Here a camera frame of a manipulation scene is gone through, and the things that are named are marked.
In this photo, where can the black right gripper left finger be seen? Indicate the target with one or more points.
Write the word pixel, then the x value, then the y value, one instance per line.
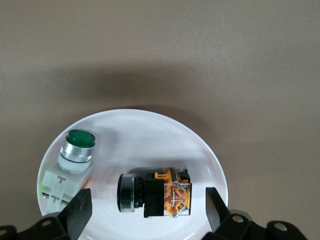
pixel 77 212

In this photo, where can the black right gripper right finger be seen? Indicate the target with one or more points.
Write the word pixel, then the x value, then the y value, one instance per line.
pixel 215 207

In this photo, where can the orange push button switch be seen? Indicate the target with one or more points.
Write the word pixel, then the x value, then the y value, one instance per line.
pixel 152 197

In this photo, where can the pink round plate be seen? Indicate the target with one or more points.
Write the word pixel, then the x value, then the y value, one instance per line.
pixel 150 140

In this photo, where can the brown table cover sheet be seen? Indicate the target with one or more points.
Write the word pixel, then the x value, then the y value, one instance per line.
pixel 160 50

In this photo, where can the green push button switch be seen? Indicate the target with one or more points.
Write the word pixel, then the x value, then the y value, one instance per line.
pixel 65 180

